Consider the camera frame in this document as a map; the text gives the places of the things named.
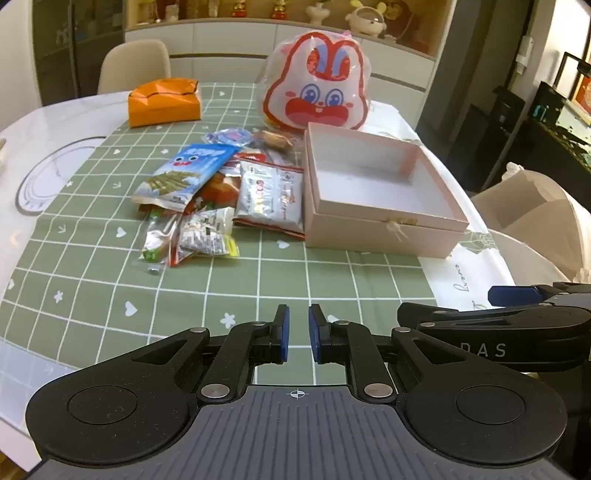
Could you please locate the clear candy packet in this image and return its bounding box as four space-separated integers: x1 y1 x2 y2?
134 207 182 274

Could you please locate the pink gift box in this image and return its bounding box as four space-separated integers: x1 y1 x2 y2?
301 122 471 260

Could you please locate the orange tissue pack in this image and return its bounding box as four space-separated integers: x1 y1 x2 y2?
127 78 203 129

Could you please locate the chair with beige cover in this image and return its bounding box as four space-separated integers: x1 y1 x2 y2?
470 161 591 283

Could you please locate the small blue candy packet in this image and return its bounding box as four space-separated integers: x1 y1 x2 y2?
202 128 256 149

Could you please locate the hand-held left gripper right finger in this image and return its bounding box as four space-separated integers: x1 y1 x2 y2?
308 303 468 404

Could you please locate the dark red snack packet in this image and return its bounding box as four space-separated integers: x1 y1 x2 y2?
232 152 306 241

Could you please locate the dark glass display case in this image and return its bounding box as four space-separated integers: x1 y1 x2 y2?
536 51 591 172

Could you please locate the green checkered tablecloth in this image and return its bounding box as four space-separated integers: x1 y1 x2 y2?
2 82 437 370

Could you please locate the small white figurine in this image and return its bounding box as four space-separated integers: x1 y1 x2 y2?
305 0 331 25

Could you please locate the brown plush toy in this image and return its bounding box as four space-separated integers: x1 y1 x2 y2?
383 0 419 43

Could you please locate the glass door cabinet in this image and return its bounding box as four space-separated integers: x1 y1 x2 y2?
31 0 126 108

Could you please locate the silver cartoon snack packet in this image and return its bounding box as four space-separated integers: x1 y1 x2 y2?
235 159 279 221
273 165 305 228

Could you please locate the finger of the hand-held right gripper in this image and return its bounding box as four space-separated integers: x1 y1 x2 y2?
488 281 591 308

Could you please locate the white bunny figurine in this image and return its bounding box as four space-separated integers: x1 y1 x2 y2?
345 0 387 38

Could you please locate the red orange snack packet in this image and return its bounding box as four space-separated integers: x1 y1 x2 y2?
191 172 242 215

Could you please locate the blue cartoon snack packet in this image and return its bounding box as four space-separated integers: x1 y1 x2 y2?
130 143 239 212

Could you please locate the bunny face plastic bag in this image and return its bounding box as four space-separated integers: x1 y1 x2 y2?
257 28 373 133

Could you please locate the beige dining chair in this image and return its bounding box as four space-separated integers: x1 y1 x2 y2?
97 39 172 95

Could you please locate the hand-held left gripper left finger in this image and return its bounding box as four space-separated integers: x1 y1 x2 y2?
131 304 291 403

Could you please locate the brown wrapped snack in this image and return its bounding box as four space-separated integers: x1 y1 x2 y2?
253 130 297 151

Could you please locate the white wall device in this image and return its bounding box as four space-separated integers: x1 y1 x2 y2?
516 37 535 73

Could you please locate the black floor appliance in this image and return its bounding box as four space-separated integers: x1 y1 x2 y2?
464 87 539 195

